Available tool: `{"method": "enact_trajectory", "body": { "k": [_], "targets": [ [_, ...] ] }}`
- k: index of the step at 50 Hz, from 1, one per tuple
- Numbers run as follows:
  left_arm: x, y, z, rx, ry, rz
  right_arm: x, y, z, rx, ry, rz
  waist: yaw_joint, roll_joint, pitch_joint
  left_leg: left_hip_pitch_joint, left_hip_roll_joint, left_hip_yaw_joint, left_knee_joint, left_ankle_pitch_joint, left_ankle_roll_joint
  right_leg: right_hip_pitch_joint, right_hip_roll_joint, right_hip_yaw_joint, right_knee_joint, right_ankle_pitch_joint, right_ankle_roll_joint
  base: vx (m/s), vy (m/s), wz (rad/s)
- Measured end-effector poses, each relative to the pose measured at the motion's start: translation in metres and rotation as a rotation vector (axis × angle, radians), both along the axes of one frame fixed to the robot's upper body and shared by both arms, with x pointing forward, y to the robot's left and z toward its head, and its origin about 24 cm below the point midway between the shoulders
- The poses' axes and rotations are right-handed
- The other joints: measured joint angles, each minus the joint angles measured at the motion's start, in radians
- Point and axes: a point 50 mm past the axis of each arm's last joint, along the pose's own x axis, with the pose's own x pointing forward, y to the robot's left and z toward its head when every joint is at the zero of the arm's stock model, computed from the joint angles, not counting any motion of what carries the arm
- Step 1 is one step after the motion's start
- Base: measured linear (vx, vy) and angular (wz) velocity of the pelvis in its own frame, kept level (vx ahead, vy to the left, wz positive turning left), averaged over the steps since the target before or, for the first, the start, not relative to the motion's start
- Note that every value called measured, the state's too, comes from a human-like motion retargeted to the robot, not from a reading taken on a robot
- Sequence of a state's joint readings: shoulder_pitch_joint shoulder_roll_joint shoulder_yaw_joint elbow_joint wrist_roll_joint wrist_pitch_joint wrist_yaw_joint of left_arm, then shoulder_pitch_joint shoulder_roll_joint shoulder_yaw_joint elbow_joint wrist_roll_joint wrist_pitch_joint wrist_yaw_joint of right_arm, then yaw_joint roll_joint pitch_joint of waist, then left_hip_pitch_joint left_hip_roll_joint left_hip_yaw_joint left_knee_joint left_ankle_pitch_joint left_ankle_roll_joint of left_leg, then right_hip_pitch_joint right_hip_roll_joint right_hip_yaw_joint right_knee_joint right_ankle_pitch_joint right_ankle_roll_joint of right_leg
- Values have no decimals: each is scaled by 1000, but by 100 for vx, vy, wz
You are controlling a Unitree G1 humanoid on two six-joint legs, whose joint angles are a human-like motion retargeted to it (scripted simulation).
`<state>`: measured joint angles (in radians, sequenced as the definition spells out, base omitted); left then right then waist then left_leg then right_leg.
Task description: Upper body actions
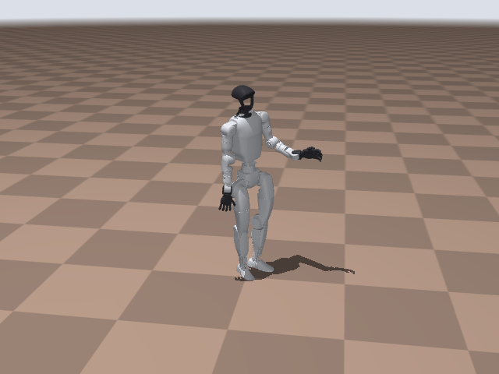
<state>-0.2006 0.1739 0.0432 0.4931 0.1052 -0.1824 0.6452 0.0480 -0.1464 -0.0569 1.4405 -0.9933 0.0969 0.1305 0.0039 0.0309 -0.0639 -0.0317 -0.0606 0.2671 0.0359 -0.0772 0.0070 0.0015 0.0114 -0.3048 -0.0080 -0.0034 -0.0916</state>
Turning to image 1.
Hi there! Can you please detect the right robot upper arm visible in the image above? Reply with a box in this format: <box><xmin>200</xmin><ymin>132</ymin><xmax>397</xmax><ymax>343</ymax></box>
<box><xmin>221</xmin><ymin>121</ymin><xmax>237</xmax><ymax>165</ymax></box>

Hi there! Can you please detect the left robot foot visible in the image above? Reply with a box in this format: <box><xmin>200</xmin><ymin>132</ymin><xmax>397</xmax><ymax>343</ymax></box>
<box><xmin>247</xmin><ymin>257</ymin><xmax>274</xmax><ymax>272</ymax></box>

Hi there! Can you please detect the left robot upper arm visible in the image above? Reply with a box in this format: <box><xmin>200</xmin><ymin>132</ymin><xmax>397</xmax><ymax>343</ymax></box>
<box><xmin>257</xmin><ymin>111</ymin><xmax>279</xmax><ymax>149</ymax></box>

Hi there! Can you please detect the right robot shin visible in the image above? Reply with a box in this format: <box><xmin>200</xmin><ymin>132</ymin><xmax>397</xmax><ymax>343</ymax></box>
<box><xmin>233</xmin><ymin>225</ymin><xmax>249</xmax><ymax>270</ymax></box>

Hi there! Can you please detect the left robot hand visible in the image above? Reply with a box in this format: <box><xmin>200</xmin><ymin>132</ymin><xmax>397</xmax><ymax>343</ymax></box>
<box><xmin>292</xmin><ymin>146</ymin><xmax>322</xmax><ymax>162</ymax></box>

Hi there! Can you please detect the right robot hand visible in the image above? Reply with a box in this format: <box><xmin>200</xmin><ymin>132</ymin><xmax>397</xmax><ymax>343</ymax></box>
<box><xmin>218</xmin><ymin>186</ymin><xmax>235</xmax><ymax>212</ymax></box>

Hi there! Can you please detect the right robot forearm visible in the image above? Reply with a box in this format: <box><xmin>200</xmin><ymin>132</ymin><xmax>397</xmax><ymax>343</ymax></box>
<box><xmin>221</xmin><ymin>156</ymin><xmax>232</xmax><ymax>193</ymax></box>

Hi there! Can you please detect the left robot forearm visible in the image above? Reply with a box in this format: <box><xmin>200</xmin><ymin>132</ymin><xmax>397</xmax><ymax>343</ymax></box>
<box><xmin>275</xmin><ymin>138</ymin><xmax>299</xmax><ymax>161</ymax></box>

